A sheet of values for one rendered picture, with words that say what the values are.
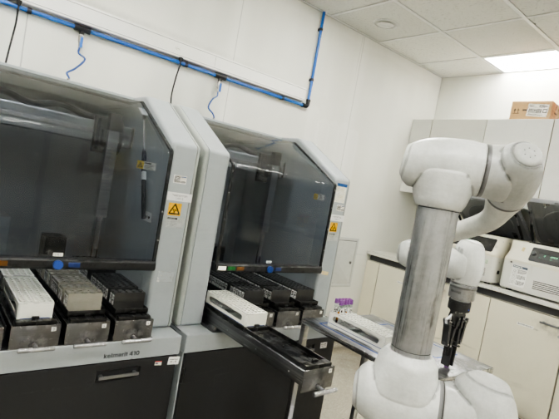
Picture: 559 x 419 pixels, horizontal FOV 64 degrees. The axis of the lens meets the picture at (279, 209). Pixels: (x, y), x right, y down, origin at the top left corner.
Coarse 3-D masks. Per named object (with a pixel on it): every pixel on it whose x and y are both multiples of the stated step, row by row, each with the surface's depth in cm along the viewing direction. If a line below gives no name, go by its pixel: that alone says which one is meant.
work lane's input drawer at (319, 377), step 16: (208, 304) 183; (208, 320) 180; (224, 320) 172; (240, 336) 162; (256, 336) 157; (272, 336) 163; (256, 352) 155; (272, 352) 148; (288, 352) 150; (304, 352) 152; (288, 368) 142; (304, 368) 138; (320, 368) 140; (304, 384) 137; (320, 384) 142
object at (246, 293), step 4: (244, 292) 191; (248, 292) 192; (252, 292) 194; (256, 292) 195; (260, 292) 197; (264, 292) 198; (244, 296) 191; (248, 296) 192; (252, 296) 194; (256, 296) 195; (260, 296) 197; (248, 300) 193; (252, 300) 194; (256, 300) 196; (260, 300) 197
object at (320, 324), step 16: (304, 320) 185; (320, 320) 188; (384, 320) 207; (304, 336) 186; (336, 336) 171; (368, 352) 159; (432, 352) 172; (448, 368) 157; (464, 368) 160; (480, 368) 163; (288, 400) 189; (288, 416) 188; (352, 416) 214
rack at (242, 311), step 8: (208, 296) 185; (216, 296) 181; (224, 296) 182; (232, 296) 185; (216, 304) 183; (224, 304) 183; (232, 304) 172; (240, 304) 174; (248, 304) 176; (224, 312) 175; (232, 312) 182; (240, 312) 167; (248, 312) 167; (256, 312) 169; (264, 312) 170; (240, 320) 166; (248, 320) 165; (256, 320) 167; (264, 320) 169
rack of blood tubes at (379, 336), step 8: (336, 312) 183; (344, 320) 176; (352, 320) 174; (360, 320) 177; (368, 320) 179; (336, 328) 179; (344, 328) 176; (352, 328) 177; (360, 328) 169; (368, 328) 167; (376, 328) 168; (384, 328) 172; (352, 336) 172; (360, 336) 169; (368, 336) 176; (376, 336) 163; (384, 336) 161; (392, 336) 162; (368, 344) 166; (376, 344) 163; (384, 344) 160
